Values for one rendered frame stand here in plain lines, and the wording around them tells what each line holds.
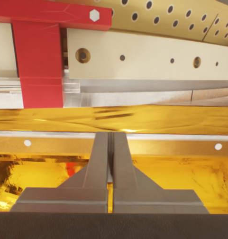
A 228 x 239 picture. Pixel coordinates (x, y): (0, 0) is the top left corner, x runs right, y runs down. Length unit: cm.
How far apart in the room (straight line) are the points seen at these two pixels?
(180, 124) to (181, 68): 9
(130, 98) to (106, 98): 4
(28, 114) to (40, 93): 12
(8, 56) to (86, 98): 10
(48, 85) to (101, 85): 10
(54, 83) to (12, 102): 9
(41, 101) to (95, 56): 7
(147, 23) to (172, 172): 22
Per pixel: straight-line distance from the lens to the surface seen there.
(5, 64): 19
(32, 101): 17
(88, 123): 26
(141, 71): 20
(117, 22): 24
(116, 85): 25
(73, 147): 28
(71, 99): 23
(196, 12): 30
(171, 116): 27
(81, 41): 18
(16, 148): 31
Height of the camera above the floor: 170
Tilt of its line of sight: 17 degrees up
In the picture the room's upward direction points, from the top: 178 degrees counter-clockwise
